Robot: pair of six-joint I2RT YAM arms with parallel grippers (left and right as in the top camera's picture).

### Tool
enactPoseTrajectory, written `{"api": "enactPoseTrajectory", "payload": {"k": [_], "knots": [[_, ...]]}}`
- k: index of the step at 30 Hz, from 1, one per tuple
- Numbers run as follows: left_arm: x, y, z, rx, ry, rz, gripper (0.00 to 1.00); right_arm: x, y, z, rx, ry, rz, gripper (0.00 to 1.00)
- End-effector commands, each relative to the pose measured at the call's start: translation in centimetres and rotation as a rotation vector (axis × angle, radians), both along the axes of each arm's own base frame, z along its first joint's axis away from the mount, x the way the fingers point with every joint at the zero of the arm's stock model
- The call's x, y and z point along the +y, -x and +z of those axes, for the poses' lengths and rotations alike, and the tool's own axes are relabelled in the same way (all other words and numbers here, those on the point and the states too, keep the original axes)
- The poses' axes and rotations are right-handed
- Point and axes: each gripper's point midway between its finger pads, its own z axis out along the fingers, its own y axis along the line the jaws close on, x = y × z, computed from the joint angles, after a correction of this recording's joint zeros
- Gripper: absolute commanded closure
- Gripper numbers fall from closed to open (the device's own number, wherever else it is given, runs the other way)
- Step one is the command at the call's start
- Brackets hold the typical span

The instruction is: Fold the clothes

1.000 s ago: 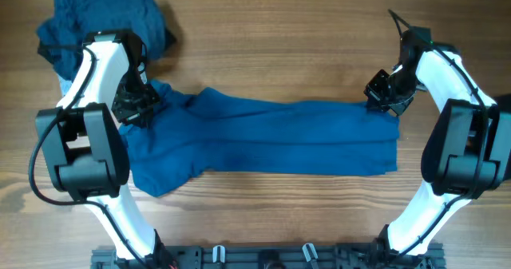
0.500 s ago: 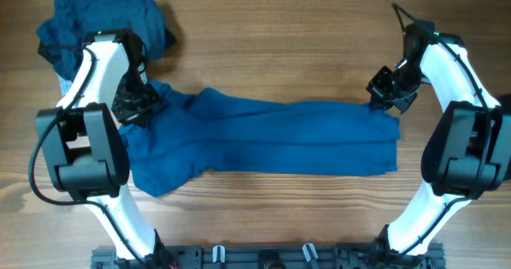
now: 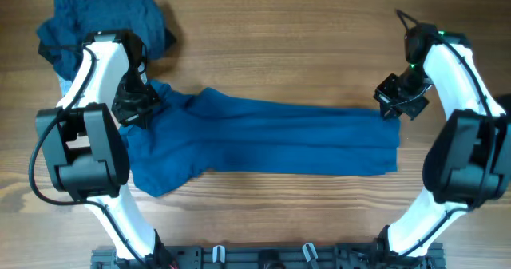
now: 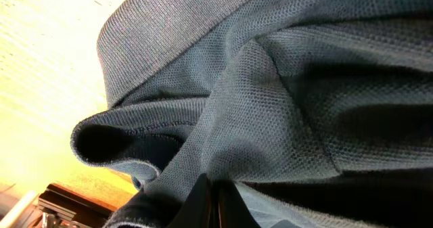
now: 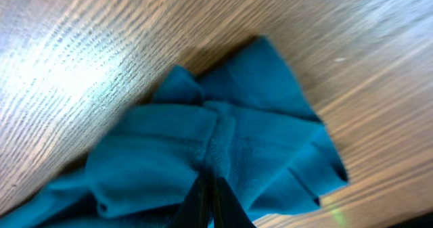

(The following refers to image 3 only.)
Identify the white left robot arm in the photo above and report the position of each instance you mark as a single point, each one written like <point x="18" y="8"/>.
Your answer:
<point x="83" y="149"/>

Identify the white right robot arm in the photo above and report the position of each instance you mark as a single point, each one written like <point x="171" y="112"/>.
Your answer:
<point x="469" y="162"/>

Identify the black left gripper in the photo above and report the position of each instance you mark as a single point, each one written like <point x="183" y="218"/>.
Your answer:
<point x="126" y="117"/>

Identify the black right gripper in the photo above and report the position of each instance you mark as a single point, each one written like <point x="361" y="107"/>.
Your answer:
<point x="382" y="94"/>

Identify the dark blue folded garment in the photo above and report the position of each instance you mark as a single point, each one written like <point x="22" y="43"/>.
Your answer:
<point x="74" y="19"/>

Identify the blue polo shirt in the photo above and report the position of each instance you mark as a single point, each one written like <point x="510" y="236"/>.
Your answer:
<point x="191" y="134"/>

